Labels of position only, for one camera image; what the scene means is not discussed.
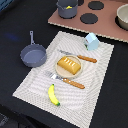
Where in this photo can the orange toy bread loaf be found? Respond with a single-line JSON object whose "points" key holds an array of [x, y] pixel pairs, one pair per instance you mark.
{"points": [[69, 65]]}

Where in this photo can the grey toy pan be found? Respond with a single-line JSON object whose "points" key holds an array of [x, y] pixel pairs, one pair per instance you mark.
{"points": [[33, 55]]}

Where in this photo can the light blue milk carton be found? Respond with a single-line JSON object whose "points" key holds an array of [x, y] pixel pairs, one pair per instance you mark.
{"points": [[91, 42]]}

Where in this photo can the yellow toy banana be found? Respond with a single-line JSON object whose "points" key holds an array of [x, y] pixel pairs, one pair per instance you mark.
{"points": [[52, 96]]}

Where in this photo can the grey toy pot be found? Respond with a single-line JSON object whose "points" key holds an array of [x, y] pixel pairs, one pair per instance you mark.
{"points": [[67, 13]]}

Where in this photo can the round wooden plate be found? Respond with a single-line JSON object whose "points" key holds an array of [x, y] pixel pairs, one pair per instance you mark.
{"points": [[64, 73]]}

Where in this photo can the beige woven placemat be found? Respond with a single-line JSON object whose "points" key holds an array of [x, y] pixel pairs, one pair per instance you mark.
{"points": [[76, 105]]}

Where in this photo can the black stove burner disc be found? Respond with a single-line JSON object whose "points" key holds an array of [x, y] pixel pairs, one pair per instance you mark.
{"points": [[95, 5]]}

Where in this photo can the beige bowl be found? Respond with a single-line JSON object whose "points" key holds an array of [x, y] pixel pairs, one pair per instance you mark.
{"points": [[122, 14]]}

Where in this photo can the fork with wooden handle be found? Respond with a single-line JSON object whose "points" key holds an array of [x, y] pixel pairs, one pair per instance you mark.
{"points": [[66, 80]]}

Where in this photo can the knife with wooden handle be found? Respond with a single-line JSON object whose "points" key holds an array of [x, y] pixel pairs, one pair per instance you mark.
{"points": [[79, 56]]}

